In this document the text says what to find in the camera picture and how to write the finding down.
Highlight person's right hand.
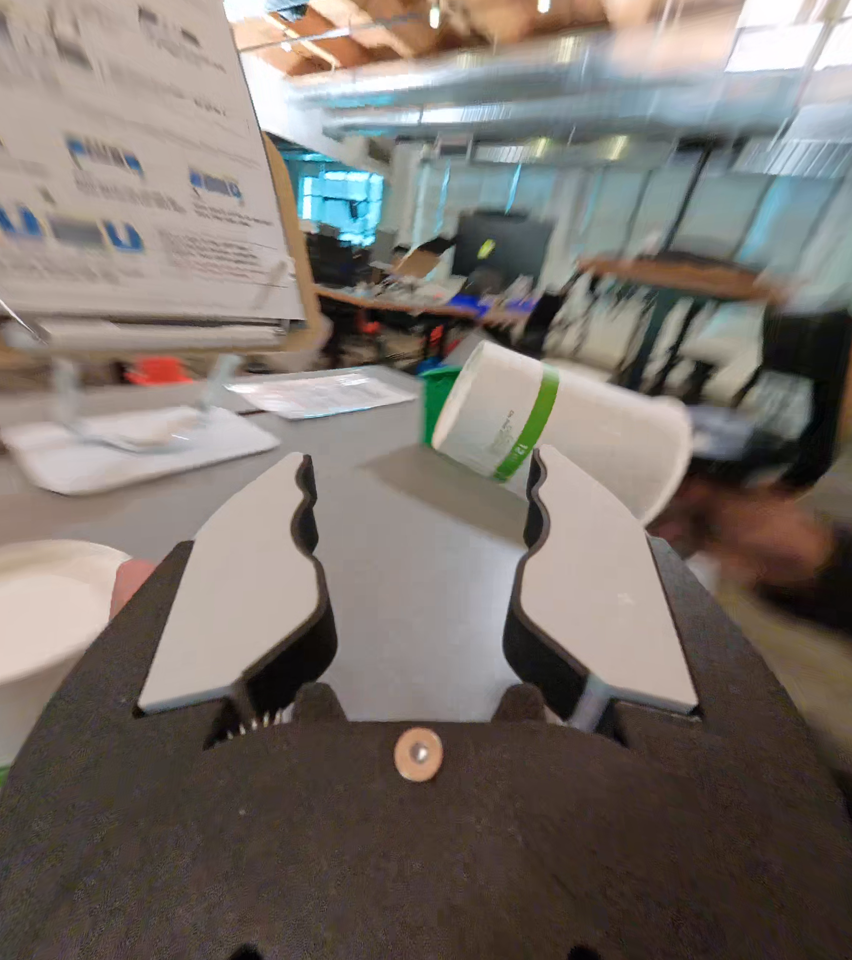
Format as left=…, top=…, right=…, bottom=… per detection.
left=664, top=478, right=837, bottom=595

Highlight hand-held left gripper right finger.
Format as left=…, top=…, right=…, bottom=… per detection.
left=503, top=444, right=700, bottom=732

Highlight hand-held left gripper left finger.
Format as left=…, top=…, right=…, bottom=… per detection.
left=137, top=452, right=339, bottom=735

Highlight wooden document stand white base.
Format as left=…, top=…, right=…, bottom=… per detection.
left=0, top=0, right=322, bottom=497

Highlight grey desk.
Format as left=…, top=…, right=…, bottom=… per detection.
left=0, top=366, right=719, bottom=725

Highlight orange traffic cone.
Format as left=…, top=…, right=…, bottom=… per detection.
left=124, top=355, right=195, bottom=386

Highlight laminated paper sheet red label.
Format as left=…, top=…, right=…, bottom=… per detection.
left=224, top=366, right=427, bottom=422

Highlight large black display screen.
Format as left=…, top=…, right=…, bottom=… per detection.
left=456, top=213, right=555, bottom=283

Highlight printed instruction sheet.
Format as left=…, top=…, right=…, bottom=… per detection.
left=0, top=0, right=307, bottom=324

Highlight person's left hand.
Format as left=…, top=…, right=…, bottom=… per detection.
left=109, top=558, right=158, bottom=621

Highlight green plastic box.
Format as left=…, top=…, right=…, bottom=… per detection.
left=420, top=365, right=466, bottom=448

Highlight wooden table black legs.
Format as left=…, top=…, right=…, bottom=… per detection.
left=313, top=283, right=541, bottom=325

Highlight white paper cup green band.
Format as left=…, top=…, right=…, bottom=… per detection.
left=429, top=341, right=694, bottom=528
left=0, top=538, right=133, bottom=931

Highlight raised wooden edged table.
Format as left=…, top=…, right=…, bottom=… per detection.
left=576, top=251, right=788, bottom=306

